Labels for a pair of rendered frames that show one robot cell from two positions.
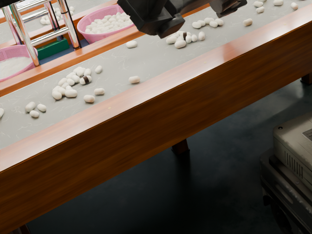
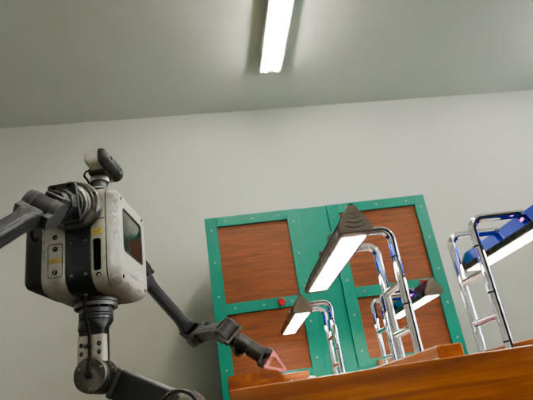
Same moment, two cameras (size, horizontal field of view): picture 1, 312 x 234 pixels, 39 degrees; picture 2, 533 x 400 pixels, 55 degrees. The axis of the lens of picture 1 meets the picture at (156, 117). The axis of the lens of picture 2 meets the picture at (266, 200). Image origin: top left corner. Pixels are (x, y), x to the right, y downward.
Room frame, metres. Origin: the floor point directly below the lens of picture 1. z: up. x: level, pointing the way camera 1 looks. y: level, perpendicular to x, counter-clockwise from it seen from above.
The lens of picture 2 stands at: (1.82, -2.10, 0.69)
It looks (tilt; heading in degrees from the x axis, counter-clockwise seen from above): 22 degrees up; 104
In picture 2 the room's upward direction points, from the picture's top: 9 degrees counter-clockwise
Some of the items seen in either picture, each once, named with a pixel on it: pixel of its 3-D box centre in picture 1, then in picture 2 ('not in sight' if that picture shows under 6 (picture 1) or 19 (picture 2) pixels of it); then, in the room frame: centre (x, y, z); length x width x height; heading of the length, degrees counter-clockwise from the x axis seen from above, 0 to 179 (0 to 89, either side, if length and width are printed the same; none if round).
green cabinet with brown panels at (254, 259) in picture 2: not in sight; (323, 293); (1.29, 1.03, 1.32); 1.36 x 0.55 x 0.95; 21
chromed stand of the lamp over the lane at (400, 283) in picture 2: not in sight; (371, 313); (1.70, -0.65, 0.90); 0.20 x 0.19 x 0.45; 111
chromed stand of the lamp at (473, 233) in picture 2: not in sight; (507, 294); (2.07, -0.51, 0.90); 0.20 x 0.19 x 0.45; 111
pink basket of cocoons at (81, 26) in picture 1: (113, 29); not in sight; (1.63, 0.08, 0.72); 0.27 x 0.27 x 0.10
